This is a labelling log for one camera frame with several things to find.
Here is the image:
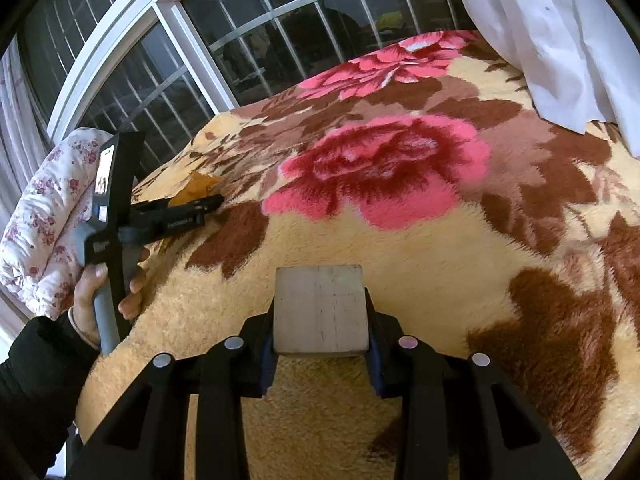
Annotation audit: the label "window with metal grille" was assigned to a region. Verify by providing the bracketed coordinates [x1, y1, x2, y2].
[15, 0, 481, 181]

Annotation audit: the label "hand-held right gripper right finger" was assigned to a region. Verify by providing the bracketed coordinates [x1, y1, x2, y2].
[366, 287, 581, 480]

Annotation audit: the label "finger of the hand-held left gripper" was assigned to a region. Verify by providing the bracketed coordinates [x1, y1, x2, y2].
[150, 194, 225, 242]

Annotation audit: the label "person's left hand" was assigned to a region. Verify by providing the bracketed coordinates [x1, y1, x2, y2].
[69, 247, 151, 347]

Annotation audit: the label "person's left forearm black sleeve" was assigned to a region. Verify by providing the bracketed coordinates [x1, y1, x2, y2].
[0, 310, 101, 480]

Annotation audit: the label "wooden block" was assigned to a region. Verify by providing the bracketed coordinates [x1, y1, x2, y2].
[274, 265, 371, 358]

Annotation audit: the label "small orange cloth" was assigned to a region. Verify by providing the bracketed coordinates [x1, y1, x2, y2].
[167, 170, 223, 208]

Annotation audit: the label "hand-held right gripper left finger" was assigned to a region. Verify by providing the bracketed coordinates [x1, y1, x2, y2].
[87, 304, 277, 480]

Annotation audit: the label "white curtain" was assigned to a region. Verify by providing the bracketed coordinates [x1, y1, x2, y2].
[447, 0, 640, 156]

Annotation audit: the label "floral plush blanket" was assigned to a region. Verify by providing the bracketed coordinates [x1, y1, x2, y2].
[75, 30, 640, 480]

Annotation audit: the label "sheer patterned curtain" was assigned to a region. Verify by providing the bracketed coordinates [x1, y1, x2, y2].
[0, 35, 56, 241]

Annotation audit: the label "floral rolled cushions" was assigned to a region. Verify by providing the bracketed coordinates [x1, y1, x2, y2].
[0, 127, 118, 321]

